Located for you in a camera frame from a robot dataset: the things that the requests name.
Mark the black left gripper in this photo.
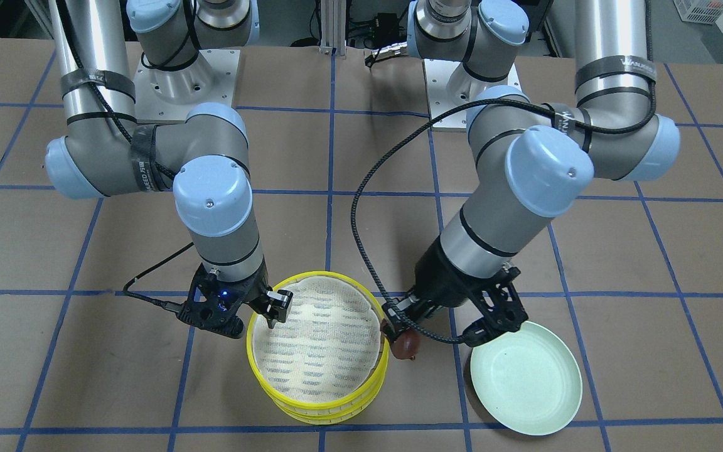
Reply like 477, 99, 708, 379
382, 239, 528, 347

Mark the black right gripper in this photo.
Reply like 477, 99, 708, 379
178, 263, 294, 338

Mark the brown steamed bun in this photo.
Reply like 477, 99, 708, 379
390, 331, 421, 360

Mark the yellow rimmed steamer basket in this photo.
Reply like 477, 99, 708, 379
245, 271, 390, 404
261, 357, 389, 424

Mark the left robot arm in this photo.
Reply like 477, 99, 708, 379
382, 1, 680, 358

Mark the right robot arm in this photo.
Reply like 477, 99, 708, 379
44, 1, 293, 338

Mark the light green plate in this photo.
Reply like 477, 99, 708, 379
470, 321, 584, 436

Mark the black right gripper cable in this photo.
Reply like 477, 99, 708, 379
123, 242, 196, 313

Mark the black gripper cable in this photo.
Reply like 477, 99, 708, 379
123, 242, 196, 313
351, 0, 658, 345

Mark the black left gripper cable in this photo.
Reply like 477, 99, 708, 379
351, 0, 658, 345

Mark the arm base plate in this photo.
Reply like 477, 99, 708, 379
133, 49, 241, 124
423, 60, 522, 132

